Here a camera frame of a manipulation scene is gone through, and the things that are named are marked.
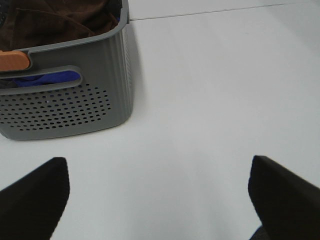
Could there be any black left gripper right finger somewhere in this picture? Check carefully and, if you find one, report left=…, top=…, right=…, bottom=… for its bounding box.
left=248, top=155, right=320, bottom=240

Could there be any brown towel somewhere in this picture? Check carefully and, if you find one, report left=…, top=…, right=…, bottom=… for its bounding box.
left=0, top=0, right=119, bottom=51

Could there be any grey perforated plastic basket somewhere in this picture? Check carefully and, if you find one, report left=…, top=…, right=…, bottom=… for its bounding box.
left=0, top=0, right=133, bottom=140

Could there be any blue cloth in basket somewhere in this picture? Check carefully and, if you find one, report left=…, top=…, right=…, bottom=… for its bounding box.
left=12, top=71, right=81, bottom=88

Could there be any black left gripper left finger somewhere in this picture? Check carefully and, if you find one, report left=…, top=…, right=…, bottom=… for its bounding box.
left=0, top=157, right=70, bottom=240

